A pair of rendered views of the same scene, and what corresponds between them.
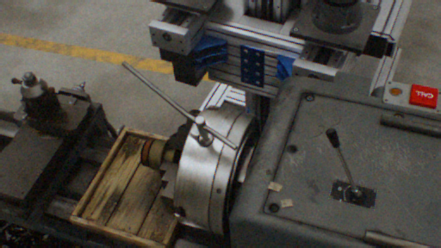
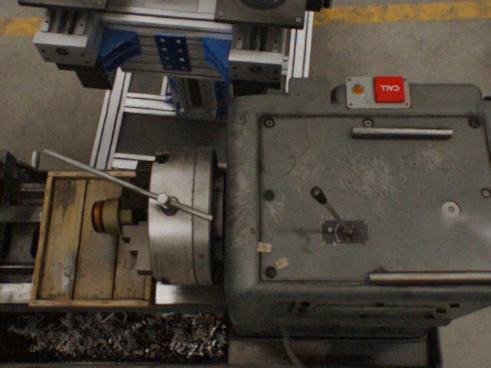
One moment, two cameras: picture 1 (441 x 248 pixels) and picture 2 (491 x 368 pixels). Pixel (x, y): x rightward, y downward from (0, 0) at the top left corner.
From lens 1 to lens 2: 0.37 m
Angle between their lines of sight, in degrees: 22
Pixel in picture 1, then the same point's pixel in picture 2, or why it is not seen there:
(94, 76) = not seen: outside the picture
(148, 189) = (106, 241)
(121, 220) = (89, 286)
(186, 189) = (164, 262)
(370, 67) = not seen: outside the picture
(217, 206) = (203, 270)
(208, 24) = (107, 18)
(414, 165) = (397, 179)
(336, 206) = (331, 251)
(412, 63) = not seen: outside the picture
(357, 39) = (294, 11)
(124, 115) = (15, 104)
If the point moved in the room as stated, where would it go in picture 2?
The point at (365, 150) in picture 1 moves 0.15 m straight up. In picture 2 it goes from (344, 175) to (357, 143)
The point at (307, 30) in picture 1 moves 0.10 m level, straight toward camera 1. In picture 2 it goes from (235, 11) to (241, 45)
